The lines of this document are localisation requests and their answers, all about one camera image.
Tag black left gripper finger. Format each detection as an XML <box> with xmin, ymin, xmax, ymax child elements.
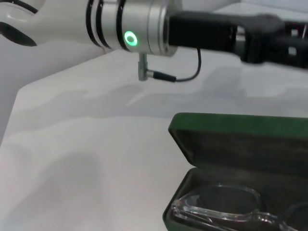
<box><xmin>282</xmin><ymin>20</ymin><xmax>308</xmax><ymax>39</ymax></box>

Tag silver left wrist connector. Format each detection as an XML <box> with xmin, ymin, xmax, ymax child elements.
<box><xmin>137</xmin><ymin>52</ymin><xmax>150</xmax><ymax>82</ymax></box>

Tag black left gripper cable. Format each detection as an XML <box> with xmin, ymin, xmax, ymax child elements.
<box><xmin>147</xmin><ymin>47</ymin><xmax>202</xmax><ymax>83</ymax></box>

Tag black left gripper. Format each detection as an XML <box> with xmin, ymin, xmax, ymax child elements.
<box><xmin>167</xmin><ymin>11</ymin><xmax>308</xmax><ymax>70</ymax></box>

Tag green glasses case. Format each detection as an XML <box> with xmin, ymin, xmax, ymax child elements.
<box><xmin>162</xmin><ymin>112</ymin><xmax>308</xmax><ymax>231</ymax></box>

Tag clear transparent glasses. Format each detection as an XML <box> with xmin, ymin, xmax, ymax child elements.
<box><xmin>170</xmin><ymin>183</ymin><xmax>300</xmax><ymax>231</ymax></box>

